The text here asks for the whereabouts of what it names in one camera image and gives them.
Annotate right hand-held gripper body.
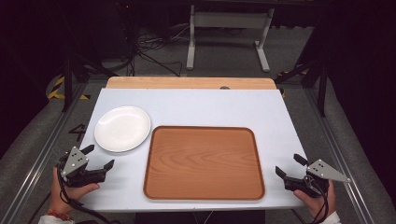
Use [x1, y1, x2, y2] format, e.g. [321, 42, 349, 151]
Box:
[283, 159, 352, 199]

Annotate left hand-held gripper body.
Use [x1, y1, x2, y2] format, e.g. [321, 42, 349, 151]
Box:
[57, 146, 107, 189]

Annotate white round plate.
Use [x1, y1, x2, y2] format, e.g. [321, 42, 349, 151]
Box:
[93, 105, 152, 154]

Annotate brown wooden tray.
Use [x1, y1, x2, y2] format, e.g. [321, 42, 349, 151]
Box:
[142, 125, 266, 202]

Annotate person's right hand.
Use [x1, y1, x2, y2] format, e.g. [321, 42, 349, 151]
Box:
[292, 180, 337, 223]

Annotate person's left hand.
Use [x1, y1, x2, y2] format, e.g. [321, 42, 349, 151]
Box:
[49, 167, 101, 217]

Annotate yellow black floor tape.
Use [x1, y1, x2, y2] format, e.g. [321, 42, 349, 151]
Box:
[46, 76, 92, 102]

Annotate black tripod stand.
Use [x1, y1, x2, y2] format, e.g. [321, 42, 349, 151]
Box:
[274, 50, 332, 119]
[60, 50, 120, 113]

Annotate wooden table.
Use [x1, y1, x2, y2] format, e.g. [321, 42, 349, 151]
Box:
[106, 76, 278, 91]

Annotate aluminium floor rail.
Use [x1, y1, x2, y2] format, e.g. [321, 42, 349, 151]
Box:
[303, 87, 378, 224]
[0, 81, 91, 224]

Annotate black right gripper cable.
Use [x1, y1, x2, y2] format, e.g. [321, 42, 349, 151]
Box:
[303, 175, 331, 224]

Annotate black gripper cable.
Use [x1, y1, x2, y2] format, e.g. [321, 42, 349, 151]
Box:
[55, 164, 123, 224]
[303, 175, 331, 224]

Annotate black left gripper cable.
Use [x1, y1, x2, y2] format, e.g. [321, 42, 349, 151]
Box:
[55, 164, 123, 224]

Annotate red bracelet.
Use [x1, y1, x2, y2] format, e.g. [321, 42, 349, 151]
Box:
[46, 208, 73, 221]

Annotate bundle of black floor cables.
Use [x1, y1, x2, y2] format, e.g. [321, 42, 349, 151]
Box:
[124, 22, 189, 77]

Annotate white metal table frame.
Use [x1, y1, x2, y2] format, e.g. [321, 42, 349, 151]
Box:
[185, 4, 276, 74]

